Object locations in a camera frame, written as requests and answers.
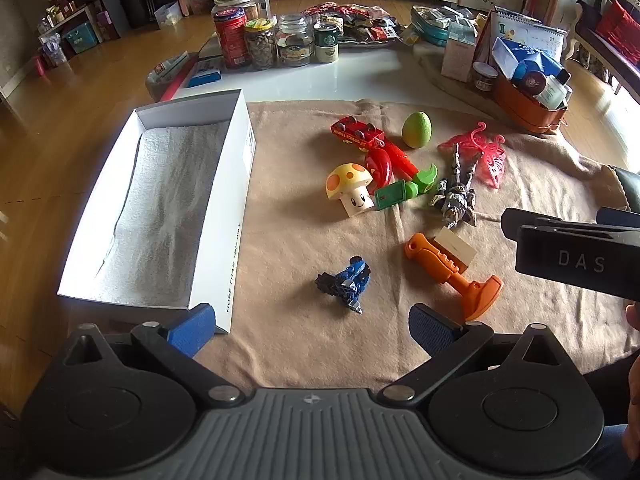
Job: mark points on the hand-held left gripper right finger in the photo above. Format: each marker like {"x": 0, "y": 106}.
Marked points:
{"x": 435, "y": 327}

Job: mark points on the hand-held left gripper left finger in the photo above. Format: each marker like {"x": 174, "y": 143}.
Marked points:
{"x": 192, "y": 327}

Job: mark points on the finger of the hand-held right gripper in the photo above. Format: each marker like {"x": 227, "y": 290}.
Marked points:
{"x": 540, "y": 222}

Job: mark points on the orange toy tool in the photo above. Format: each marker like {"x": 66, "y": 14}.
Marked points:
{"x": 475, "y": 295}

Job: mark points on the beige block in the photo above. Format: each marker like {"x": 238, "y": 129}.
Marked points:
{"x": 456, "y": 250}

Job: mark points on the grey robot figure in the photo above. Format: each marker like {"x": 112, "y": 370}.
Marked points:
{"x": 456, "y": 200}

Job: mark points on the white cardboard box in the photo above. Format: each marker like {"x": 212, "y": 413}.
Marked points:
{"x": 235, "y": 220}

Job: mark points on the green cracked toy egg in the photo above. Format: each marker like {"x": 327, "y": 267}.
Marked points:
{"x": 416, "y": 130}

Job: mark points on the red plant toy green leaves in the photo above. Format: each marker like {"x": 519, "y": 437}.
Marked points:
{"x": 395, "y": 157}

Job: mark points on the person's right forearm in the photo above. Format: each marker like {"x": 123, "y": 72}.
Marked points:
{"x": 636, "y": 405}

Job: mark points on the person's right hand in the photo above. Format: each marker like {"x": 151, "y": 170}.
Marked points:
{"x": 634, "y": 316}

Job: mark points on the pink plastic toy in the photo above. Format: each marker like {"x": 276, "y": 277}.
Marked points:
{"x": 492, "y": 167}

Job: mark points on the dark leather chair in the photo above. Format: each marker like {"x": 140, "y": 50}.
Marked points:
{"x": 626, "y": 187}

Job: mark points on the blue robot toy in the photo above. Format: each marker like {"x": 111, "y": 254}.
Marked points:
{"x": 350, "y": 282}

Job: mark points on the orange bucket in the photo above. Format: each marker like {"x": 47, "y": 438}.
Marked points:
{"x": 520, "y": 110}

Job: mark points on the grey towel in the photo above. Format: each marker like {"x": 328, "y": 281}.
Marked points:
{"x": 160, "y": 210}

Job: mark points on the white bottle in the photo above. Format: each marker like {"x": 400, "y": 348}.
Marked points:
{"x": 552, "y": 92}

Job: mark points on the person's leg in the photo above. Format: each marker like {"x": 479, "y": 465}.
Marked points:
{"x": 607, "y": 390}

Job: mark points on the round red lid jar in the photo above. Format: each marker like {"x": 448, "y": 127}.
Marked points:
{"x": 532, "y": 82}

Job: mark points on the small dark jar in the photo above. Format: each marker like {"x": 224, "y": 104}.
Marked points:
{"x": 484, "y": 80}

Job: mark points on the beige blanket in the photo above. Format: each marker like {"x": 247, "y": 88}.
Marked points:
{"x": 310, "y": 220}

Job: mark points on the blue white packet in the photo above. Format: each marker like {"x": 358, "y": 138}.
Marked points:
{"x": 530, "y": 57}

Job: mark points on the yellow spotted mushroom toy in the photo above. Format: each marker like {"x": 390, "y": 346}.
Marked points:
{"x": 350, "y": 180}

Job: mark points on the pink carton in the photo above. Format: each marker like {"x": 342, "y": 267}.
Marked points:
{"x": 457, "y": 60}

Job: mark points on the cream cloth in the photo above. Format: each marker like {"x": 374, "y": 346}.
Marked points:
{"x": 430, "y": 67}

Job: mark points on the desk calendar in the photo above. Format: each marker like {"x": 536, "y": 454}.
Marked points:
{"x": 530, "y": 27}

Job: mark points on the red toy train car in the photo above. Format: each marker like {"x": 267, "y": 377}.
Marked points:
{"x": 357, "y": 132}

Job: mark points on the dark sofa red cushions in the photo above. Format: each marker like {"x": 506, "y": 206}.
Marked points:
{"x": 617, "y": 25}

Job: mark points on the green tin box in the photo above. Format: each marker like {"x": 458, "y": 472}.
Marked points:
{"x": 430, "y": 30}

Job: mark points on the blue tissue packet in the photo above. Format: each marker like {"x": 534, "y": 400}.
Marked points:
{"x": 205, "y": 79}

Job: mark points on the grey trash bin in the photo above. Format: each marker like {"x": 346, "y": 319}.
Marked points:
{"x": 162, "y": 77}

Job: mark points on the pile of snack packets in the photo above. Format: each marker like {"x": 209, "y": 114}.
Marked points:
{"x": 360, "y": 27}

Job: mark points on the green coffee can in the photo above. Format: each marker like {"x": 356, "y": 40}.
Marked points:
{"x": 326, "y": 45}

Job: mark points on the nut jar yellow-green lid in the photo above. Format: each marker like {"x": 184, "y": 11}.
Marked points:
{"x": 260, "y": 47}

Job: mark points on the red can blue lid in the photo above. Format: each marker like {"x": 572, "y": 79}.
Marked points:
{"x": 231, "y": 40}

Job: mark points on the teal storage box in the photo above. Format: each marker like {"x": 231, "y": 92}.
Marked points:
{"x": 81, "y": 37}

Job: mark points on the clear storage box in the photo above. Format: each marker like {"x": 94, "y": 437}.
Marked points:
{"x": 169, "y": 15}

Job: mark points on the large glass jar grey lid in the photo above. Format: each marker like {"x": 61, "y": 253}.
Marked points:
{"x": 240, "y": 0}

